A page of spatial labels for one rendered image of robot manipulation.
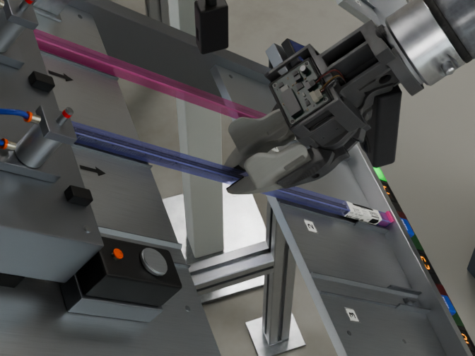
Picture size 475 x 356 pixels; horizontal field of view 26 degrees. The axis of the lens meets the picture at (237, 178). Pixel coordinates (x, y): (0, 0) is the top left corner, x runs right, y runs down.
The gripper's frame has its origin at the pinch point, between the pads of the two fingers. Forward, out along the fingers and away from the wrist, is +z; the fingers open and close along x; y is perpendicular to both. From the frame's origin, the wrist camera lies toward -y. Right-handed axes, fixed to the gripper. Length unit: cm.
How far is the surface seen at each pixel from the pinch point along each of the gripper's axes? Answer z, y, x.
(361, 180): -6.1, -24.5, -6.4
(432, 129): -8, -110, -57
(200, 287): 30, -51, -21
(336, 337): -0.5, -6.3, 17.0
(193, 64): 0.9, -4.1, -19.0
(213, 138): 18, -50, -43
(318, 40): 3, -103, -88
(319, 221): -2.4, -12.3, 2.0
